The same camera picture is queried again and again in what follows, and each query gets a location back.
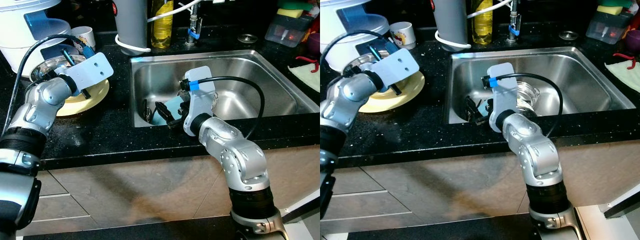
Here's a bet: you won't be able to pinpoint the light blue plate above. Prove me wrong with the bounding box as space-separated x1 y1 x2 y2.
150 96 187 127
477 97 495 121

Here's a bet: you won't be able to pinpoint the pale yellow plate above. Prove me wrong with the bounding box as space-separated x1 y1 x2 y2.
357 70 426 114
55 77 111 117

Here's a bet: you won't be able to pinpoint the shiny metal bowl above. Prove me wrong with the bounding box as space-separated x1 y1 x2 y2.
29 54 90 85
345 50 386 76

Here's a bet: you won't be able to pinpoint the white mug with cartoon print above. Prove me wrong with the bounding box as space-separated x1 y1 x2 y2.
389 21 417 50
70 26 97 51

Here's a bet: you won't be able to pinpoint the purple cup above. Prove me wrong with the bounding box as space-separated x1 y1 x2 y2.
306 31 321 56
624 29 640 53

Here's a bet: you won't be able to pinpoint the thin red hook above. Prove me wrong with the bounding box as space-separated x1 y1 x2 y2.
612 50 640 72
294 53 321 73

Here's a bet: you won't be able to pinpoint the grey cylindrical appliance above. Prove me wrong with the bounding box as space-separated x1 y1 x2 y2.
432 0 471 47
114 0 151 51

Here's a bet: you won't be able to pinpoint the pale green cloth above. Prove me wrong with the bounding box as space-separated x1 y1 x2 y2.
603 60 640 94
287 62 321 94

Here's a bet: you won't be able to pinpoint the large brown cabinet door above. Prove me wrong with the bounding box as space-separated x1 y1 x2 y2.
360 140 640 223
48 142 321 223

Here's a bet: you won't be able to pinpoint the yellow dish soap bottle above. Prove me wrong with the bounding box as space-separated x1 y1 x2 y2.
471 0 494 46
151 0 175 49

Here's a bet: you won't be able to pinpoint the stainless steel sink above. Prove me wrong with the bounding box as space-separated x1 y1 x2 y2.
445 46 637 126
130 49 321 129

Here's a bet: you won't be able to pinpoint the clear plastic container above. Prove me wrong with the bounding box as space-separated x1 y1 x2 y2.
586 11 633 45
264 12 313 48

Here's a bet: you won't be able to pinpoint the metal faucet with blue tape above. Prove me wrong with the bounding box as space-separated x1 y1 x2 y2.
505 0 523 43
185 0 205 48

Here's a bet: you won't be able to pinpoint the yellow sponge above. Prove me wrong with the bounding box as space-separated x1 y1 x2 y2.
597 4 624 16
276 6 303 20

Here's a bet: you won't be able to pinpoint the brown cabinet drawer front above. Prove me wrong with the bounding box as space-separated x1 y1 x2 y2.
334 166 375 196
330 190 401 219
36 170 71 197
30 194 92 222
322 212 426 236
20 217 113 238

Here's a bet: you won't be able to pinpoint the white panel with black edge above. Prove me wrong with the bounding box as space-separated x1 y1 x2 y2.
277 189 321 226
602 184 640 219

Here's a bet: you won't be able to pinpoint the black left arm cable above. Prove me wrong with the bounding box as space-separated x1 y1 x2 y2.
320 30 398 101
1 34 97 136

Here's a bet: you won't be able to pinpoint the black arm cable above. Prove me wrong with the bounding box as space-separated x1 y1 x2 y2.
1 34 97 136
320 30 398 101
481 73 564 138
180 76 266 141

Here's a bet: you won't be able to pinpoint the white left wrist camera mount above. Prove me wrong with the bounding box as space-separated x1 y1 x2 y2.
62 52 115 93
372 48 421 93

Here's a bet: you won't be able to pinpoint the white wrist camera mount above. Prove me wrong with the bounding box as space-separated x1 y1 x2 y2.
487 62 518 133
62 52 115 93
372 48 421 93
182 66 217 137

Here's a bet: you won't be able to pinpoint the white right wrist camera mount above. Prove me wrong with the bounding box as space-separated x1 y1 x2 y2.
182 66 217 137
487 62 518 133

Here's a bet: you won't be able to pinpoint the white power cord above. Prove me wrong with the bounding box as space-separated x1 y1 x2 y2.
434 0 516 52
115 0 202 55

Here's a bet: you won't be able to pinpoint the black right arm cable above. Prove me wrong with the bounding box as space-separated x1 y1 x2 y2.
481 73 564 138
180 76 266 141

